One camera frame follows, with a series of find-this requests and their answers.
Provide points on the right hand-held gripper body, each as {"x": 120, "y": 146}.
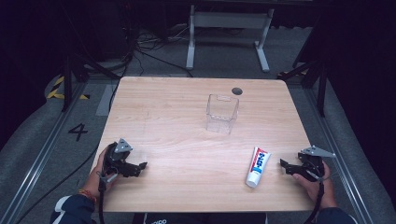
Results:
{"x": 313, "y": 163}

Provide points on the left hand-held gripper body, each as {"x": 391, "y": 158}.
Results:
{"x": 115, "y": 158}

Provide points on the white toothpaste tube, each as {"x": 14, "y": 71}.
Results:
{"x": 257, "y": 166}

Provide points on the clear plastic container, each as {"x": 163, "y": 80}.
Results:
{"x": 221, "y": 115}

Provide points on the person's right hand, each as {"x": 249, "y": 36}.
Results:
{"x": 320, "y": 191}

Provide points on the person's left hand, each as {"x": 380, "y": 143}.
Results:
{"x": 95, "y": 180}

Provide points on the person's dark torso clothing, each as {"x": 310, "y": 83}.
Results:
{"x": 199, "y": 218}

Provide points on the yellow black floor tape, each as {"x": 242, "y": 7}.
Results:
{"x": 54, "y": 92}

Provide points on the black tripod stand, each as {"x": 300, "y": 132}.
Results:
{"x": 314, "y": 73}
{"x": 77, "y": 68}

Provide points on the aluminium floor rail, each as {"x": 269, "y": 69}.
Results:
{"x": 336, "y": 140}
{"x": 40, "y": 155}

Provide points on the grey metal desk frame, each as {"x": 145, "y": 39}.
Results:
{"x": 230, "y": 20}

